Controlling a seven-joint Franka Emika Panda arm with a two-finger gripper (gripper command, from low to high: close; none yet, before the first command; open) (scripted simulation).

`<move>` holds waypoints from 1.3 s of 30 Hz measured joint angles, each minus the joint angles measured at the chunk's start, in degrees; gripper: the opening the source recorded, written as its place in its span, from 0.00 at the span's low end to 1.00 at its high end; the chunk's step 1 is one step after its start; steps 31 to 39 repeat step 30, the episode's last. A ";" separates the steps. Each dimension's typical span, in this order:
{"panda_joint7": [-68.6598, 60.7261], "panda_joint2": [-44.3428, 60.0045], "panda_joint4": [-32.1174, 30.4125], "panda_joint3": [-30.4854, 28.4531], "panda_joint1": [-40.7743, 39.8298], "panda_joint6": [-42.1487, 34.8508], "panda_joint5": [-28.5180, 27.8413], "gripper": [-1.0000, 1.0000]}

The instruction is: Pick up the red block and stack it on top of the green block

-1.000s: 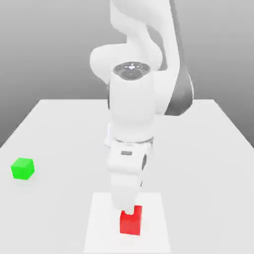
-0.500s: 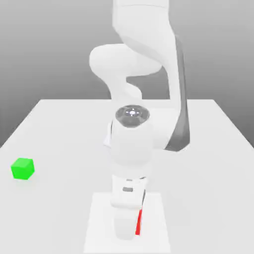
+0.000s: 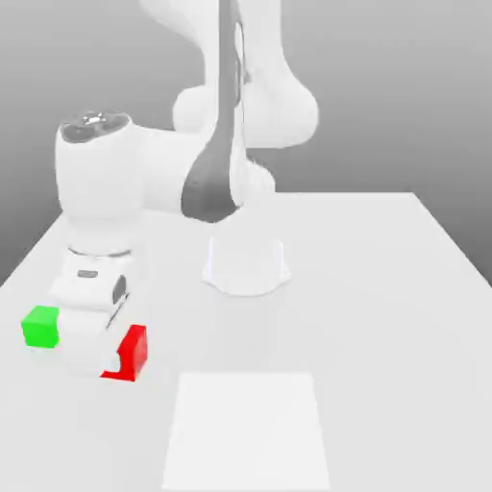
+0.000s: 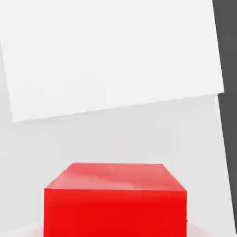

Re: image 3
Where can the small green cube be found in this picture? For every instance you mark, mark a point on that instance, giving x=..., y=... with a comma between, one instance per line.
x=40, y=327

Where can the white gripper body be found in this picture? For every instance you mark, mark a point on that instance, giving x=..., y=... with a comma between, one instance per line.
x=82, y=340

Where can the small red cube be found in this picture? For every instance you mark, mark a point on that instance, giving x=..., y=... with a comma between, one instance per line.
x=134, y=351

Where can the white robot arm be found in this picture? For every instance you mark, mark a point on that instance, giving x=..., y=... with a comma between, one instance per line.
x=100, y=173

